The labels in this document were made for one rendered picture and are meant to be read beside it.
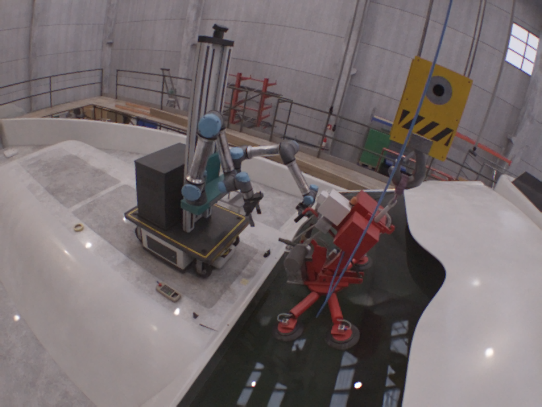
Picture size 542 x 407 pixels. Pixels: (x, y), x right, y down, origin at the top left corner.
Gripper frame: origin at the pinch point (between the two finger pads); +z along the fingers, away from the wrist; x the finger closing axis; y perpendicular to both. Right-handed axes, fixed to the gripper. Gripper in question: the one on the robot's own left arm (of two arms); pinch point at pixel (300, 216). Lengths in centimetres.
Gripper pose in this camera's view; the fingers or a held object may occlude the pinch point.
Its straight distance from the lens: 199.8
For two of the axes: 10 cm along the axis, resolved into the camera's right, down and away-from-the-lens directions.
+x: 8.0, 5.9, -1.0
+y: 4.5, -7.0, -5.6
